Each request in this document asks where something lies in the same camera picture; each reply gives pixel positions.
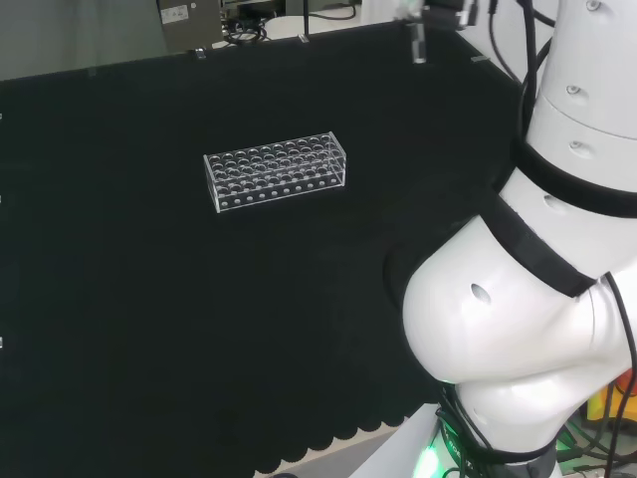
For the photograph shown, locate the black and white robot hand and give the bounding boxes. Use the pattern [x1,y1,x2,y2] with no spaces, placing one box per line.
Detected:
[394,0,473,30]

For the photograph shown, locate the clear glass test tube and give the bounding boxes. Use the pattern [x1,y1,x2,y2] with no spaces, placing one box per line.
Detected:
[409,21,430,66]

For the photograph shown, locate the clear plastic test tube rack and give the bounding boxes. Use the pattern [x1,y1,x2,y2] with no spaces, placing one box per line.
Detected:
[202,130,348,215]

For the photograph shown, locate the grey metal cabinet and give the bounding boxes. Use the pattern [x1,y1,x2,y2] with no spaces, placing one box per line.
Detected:
[155,0,223,53]

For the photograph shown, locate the black bench cloth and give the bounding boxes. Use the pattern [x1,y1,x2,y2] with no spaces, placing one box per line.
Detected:
[0,19,543,478]

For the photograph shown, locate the yellow stop button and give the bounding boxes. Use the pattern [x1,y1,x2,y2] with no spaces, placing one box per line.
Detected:
[585,377,637,425]

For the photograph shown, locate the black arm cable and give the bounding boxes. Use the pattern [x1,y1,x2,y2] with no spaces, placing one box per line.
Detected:
[487,0,557,138]

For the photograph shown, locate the black coiled cables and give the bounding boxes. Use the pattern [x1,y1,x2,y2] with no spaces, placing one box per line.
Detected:
[221,12,271,47]

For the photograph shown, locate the thin black cable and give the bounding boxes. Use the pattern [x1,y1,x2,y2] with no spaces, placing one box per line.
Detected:
[603,271,637,464]

